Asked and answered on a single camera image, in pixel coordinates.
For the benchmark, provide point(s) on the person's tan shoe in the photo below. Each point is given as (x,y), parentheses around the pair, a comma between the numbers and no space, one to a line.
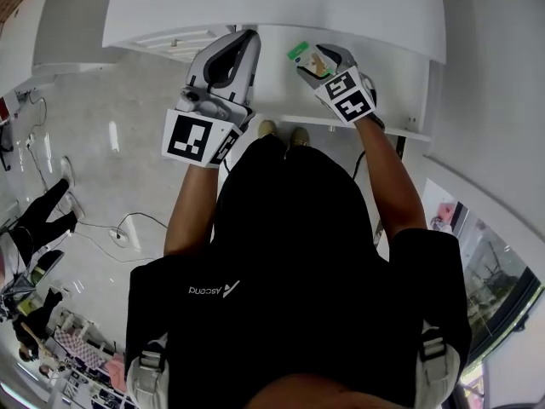
(299,136)
(267,128)

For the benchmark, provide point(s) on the white wall shelf unit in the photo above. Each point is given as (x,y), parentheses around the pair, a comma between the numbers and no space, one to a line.
(72,24)

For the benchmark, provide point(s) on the person's face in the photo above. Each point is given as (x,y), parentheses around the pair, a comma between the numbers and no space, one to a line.
(332,392)

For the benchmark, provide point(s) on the checkered board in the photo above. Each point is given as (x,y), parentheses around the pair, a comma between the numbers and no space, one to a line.
(70,342)

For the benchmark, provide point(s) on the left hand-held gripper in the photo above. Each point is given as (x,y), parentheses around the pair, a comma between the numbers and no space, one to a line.
(187,136)

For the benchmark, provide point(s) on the person's right forearm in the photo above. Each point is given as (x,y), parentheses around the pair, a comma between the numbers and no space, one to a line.
(391,177)

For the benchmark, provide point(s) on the white cabinet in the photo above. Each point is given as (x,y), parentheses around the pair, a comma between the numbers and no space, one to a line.
(277,2)

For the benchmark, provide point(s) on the white floor power strip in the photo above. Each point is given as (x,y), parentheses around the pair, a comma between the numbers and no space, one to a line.
(118,237)

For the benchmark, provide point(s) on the black-framed window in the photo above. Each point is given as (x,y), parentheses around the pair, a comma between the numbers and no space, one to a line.
(498,279)

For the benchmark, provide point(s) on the green and white product packet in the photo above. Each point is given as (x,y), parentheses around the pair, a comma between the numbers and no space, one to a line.
(307,58)

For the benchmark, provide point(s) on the person's left forearm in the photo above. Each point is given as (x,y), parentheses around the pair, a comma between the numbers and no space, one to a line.
(193,211)

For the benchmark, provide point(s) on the person's black shirt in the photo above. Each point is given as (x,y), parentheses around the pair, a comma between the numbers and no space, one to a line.
(298,292)

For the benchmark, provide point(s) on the person's tan left shoe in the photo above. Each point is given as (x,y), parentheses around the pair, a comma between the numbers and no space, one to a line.
(267,128)

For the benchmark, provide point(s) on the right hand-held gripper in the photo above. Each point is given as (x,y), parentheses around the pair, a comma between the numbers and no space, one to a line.
(347,96)

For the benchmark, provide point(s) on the red and white box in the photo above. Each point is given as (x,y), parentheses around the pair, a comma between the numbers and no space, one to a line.
(6,109)

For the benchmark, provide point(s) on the person's tan right shoe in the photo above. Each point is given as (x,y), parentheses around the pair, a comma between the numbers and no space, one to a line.
(299,136)

